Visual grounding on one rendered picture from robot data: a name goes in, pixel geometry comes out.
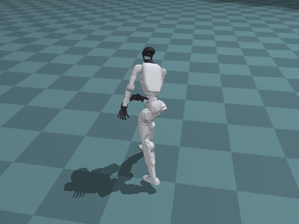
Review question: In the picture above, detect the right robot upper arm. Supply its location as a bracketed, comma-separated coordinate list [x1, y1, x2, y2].
[160, 68, 167, 92]

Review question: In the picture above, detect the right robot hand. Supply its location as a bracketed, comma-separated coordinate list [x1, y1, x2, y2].
[130, 94, 148, 102]

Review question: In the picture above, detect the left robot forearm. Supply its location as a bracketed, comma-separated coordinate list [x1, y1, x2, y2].
[122, 85, 132, 107]

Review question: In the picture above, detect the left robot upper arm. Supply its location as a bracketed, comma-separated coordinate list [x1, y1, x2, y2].
[127, 64, 142, 91]

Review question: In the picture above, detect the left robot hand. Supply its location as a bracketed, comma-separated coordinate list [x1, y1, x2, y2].
[118, 102, 129, 120]

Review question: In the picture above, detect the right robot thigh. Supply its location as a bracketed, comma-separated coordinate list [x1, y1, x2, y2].
[148, 101, 167, 131]

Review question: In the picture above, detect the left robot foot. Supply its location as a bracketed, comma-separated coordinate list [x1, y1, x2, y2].
[143, 175, 160, 185]

